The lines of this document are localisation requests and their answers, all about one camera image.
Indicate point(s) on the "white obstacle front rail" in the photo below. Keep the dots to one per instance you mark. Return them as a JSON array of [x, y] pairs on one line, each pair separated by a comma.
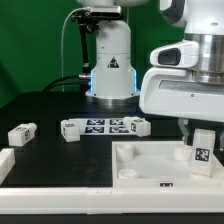
[[111, 200]]

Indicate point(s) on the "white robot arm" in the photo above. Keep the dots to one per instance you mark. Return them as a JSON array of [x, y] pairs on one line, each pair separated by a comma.
[[113, 78]]

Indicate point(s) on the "white obstacle left rail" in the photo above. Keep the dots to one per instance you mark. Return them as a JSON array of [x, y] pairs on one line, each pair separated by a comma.
[[7, 161]]

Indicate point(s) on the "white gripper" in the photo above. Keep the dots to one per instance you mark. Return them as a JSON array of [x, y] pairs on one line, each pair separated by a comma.
[[168, 89]]

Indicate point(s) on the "black depth camera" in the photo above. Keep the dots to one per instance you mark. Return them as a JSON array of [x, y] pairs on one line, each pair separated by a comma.
[[106, 11]]

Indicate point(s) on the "white square tabletop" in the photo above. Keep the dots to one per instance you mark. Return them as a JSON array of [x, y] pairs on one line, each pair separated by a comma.
[[155, 164]]

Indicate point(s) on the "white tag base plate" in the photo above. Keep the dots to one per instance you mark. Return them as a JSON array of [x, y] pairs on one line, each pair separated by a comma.
[[101, 126]]

